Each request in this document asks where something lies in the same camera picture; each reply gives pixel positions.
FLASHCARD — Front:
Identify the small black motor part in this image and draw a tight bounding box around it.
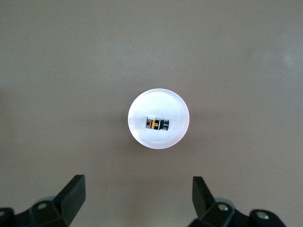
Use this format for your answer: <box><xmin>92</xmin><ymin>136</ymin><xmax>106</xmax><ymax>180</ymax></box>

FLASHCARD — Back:
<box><xmin>145</xmin><ymin>115</ymin><xmax>170</xmax><ymax>131</ymax></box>

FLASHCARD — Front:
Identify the pink round plate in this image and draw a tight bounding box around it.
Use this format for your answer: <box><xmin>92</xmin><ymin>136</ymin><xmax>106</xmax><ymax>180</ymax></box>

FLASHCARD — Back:
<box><xmin>127</xmin><ymin>88</ymin><xmax>190</xmax><ymax>149</ymax></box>

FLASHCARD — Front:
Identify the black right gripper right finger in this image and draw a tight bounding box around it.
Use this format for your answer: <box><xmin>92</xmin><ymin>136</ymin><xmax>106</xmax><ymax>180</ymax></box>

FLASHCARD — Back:
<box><xmin>189</xmin><ymin>176</ymin><xmax>287</xmax><ymax>227</ymax></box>

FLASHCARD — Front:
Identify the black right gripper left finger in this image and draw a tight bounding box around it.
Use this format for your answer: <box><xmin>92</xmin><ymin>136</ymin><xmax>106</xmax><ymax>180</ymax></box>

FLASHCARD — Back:
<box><xmin>0</xmin><ymin>174</ymin><xmax>86</xmax><ymax>227</ymax></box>

